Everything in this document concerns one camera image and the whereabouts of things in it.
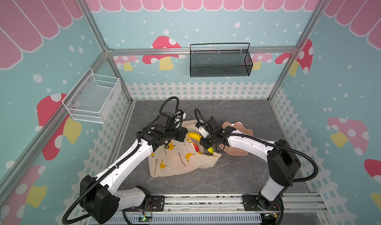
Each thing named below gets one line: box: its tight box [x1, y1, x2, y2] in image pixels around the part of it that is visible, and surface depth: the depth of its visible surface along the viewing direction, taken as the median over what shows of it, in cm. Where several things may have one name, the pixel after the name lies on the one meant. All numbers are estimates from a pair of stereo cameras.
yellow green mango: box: [187, 132, 203, 142], surface depth 86 cm
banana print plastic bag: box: [147, 119, 222, 178], surface depth 79 cm
